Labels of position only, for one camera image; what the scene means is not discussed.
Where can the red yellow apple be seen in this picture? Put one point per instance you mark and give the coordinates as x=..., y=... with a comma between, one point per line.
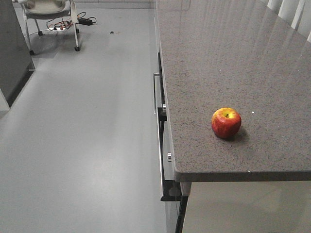
x=226, y=122

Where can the silver oven knob lower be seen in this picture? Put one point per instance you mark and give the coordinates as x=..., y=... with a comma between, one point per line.
x=169, y=157

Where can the silver drawer handle bar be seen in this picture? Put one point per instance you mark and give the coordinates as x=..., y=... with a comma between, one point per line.
x=155, y=74

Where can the black power adapter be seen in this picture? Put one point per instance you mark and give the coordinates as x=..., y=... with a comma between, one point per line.
x=85, y=21

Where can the white rolling chair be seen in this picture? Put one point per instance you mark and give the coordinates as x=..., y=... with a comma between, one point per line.
x=48, y=9

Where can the dark grey fridge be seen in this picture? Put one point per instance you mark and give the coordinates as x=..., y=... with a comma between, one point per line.
x=16, y=65

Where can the grey stone kitchen counter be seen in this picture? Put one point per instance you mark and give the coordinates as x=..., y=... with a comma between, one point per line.
x=238, y=54

